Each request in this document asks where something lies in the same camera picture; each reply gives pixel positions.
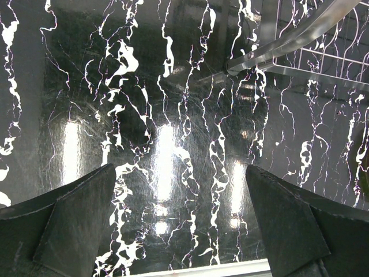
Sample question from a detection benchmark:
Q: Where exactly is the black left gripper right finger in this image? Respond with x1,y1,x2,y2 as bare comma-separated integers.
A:
246,164,368,276

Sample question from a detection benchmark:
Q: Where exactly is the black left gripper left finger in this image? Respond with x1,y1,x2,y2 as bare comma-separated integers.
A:
1,164,116,276

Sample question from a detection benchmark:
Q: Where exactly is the stainless steel dish rack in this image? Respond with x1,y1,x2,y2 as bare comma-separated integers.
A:
225,1,368,91

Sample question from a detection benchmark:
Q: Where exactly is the aluminium frame rail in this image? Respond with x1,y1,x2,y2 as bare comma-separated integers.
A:
134,259,272,277

